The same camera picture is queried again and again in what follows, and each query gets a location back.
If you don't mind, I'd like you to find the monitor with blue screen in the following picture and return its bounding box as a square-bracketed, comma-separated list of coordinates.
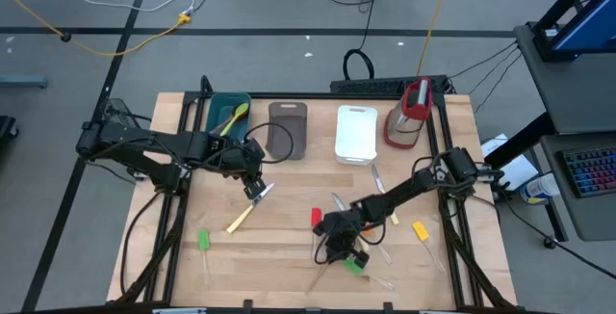
[551, 0, 616, 56]

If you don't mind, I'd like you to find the grey translucent plastic bin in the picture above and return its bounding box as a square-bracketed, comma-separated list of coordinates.
[265, 101, 309, 161]

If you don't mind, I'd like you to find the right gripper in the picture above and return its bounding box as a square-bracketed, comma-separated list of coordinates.
[321, 210, 371, 269]

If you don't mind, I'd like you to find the yellow spatula clear handle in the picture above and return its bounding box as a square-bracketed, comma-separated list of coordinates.
[411, 221, 447, 275]

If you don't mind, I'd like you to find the white plastic bin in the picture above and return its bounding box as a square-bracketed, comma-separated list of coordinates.
[334, 105, 378, 167]

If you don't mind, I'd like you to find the yellow floor cable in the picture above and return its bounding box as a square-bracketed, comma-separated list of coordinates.
[0, 0, 193, 58]

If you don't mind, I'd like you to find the lime green silicone spoon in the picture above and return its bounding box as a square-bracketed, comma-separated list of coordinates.
[218, 102, 251, 138]

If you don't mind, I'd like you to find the low grey desk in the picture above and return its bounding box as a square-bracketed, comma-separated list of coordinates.
[538, 133, 616, 243]

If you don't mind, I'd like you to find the dark grey spoon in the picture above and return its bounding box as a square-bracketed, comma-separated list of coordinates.
[209, 114, 238, 136]

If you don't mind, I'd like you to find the black vented box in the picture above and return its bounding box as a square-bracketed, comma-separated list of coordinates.
[329, 74, 449, 96]

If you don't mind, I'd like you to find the white bottle with label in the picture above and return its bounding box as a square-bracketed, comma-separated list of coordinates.
[519, 172, 562, 205]

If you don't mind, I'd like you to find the black hanging cable with coil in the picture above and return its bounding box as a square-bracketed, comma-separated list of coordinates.
[342, 0, 385, 82]

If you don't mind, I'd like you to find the backlit black keyboard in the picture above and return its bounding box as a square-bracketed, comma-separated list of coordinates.
[560, 145, 616, 199]

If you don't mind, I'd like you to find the teal plastic bin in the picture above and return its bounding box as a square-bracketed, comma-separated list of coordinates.
[205, 92, 253, 144]

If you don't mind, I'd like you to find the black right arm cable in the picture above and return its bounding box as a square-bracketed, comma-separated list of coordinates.
[314, 222, 386, 266]

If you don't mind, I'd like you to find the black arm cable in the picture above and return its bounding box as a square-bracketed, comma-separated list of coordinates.
[314, 222, 386, 266]
[243, 120, 295, 165]

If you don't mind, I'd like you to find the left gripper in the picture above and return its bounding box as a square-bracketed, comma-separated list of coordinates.
[218, 138, 268, 200]

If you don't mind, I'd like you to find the yellow hanging cable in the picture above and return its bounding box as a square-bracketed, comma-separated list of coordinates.
[415, 0, 456, 78]

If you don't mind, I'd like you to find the red spatula clear handle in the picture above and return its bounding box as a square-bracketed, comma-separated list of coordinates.
[310, 206, 322, 259]

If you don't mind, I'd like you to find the gold metal spoon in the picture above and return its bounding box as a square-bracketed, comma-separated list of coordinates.
[306, 255, 338, 295]

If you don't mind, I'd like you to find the green spatula clear handle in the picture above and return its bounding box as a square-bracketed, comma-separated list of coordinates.
[343, 257, 397, 292]
[197, 228, 214, 290]

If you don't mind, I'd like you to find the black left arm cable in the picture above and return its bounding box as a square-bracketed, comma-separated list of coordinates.
[243, 120, 295, 165]

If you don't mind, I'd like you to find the metal box grater red handle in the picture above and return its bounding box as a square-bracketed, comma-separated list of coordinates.
[383, 76, 434, 150]

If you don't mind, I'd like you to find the white paper sheet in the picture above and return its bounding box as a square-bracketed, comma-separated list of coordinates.
[480, 133, 540, 193]

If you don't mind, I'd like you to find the grey standing desk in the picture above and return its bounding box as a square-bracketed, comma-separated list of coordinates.
[512, 20, 616, 136]

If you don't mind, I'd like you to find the black aluminium table frame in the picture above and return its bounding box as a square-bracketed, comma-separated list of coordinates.
[115, 75, 519, 314]

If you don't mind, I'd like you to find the black wire mesh basket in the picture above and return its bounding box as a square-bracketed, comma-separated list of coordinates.
[102, 96, 141, 130]

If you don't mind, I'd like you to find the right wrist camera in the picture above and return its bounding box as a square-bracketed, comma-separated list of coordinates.
[312, 215, 336, 238]

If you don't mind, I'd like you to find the black floor object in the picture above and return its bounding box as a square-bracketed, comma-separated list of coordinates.
[0, 115, 20, 141]

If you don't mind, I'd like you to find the grey cart foot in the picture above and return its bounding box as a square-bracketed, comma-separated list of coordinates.
[0, 73, 49, 90]

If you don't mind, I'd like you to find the thin black desk cable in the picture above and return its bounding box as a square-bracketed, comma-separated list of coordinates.
[474, 52, 524, 114]
[447, 41, 520, 80]

